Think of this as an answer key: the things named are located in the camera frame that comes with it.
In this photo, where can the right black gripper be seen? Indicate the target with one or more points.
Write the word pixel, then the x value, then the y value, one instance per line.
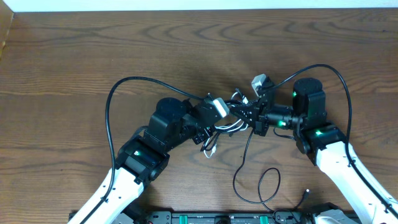
pixel 257 119

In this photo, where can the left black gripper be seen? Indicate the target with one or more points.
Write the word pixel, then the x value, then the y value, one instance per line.
pixel 202 135

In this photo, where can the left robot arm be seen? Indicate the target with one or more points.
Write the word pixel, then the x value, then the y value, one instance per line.
pixel 141 160

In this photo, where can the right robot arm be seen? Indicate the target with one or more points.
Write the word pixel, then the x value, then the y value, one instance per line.
pixel 322 141

